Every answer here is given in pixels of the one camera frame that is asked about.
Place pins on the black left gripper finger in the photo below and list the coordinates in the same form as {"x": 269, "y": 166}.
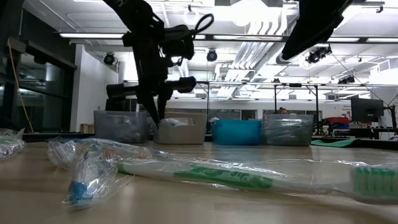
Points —
{"x": 149, "y": 104}
{"x": 163, "y": 102}

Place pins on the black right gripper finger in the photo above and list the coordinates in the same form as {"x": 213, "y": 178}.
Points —
{"x": 304, "y": 35}

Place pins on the black track light cluster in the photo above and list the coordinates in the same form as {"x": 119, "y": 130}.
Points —
{"x": 318, "y": 54}
{"x": 346, "y": 80}

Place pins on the black computer monitor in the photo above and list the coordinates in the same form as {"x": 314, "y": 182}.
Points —
{"x": 121, "y": 105}
{"x": 367, "y": 109}

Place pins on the long ceiling light strip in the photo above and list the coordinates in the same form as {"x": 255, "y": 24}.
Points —
{"x": 342, "y": 39}
{"x": 93, "y": 35}
{"x": 245, "y": 37}
{"x": 382, "y": 40}
{"x": 199, "y": 36}

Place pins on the white plastic bin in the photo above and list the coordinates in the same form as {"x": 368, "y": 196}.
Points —
{"x": 186, "y": 135}

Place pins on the black ceiling spotlight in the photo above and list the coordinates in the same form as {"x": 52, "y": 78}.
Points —
{"x": 109, "y": 58}
{"x": 212, "y": 55}

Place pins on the smoky transparent plastic bin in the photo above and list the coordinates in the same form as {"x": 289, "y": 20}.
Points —
{"x": 267, "y": 116}
{"x": 102, "y": 124}

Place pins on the wooden crate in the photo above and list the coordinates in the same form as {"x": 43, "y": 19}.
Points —
{"x": 87, "y": 128}

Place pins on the person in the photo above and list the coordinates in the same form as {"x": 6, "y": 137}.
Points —
{"x": 283, "y": 110}

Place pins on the teal plastic bin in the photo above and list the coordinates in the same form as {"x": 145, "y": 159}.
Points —
{"x": 236, "y": 132}

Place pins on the red storage bin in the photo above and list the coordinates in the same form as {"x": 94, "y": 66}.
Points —
{"x": 339, "y": 120}

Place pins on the blue storage bin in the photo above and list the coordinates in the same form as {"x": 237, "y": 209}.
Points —
{"x": 342, "y": 126}

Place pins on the green plastic lid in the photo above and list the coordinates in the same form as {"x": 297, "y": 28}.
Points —
{"x": 335, "y": 143}

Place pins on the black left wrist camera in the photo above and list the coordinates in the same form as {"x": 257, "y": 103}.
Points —
{"x": 177, "y": 43}

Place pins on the black gantry frame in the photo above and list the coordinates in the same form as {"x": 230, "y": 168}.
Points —
{"x": 203, "y": 82}
{"x": 295, "y": 85}

